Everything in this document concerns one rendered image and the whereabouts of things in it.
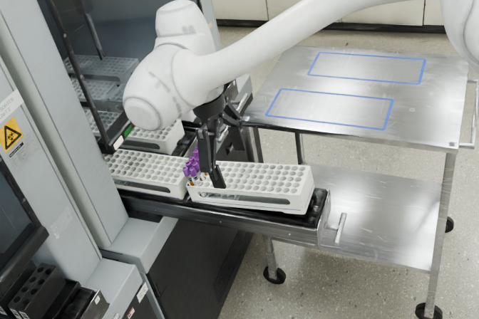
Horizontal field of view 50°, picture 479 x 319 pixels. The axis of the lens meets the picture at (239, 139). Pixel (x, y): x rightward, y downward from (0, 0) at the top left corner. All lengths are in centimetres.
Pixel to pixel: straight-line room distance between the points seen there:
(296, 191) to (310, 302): 94
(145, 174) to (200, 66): 54
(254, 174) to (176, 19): 44
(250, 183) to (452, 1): 71
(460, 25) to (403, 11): 280
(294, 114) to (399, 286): 88
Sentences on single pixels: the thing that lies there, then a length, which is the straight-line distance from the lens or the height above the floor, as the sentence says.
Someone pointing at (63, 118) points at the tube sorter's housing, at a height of 113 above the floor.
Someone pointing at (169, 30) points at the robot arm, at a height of 130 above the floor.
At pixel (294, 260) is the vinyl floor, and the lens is 217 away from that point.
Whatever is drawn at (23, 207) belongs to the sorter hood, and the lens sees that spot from 110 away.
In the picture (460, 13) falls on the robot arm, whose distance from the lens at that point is 67.
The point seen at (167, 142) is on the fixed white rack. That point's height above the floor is 86.
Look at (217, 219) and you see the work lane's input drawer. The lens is 129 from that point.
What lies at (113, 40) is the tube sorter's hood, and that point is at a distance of 127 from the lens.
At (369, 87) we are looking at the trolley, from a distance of 160.
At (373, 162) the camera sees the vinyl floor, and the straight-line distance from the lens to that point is 256.
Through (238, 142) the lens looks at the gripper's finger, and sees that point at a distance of 127.
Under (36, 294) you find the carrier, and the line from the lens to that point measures 119.
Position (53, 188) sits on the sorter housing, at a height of 102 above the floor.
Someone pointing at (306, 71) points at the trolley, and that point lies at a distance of 170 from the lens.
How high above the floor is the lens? 172
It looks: 39 degrees down
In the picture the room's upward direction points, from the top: 11 degrees counter-clockwise
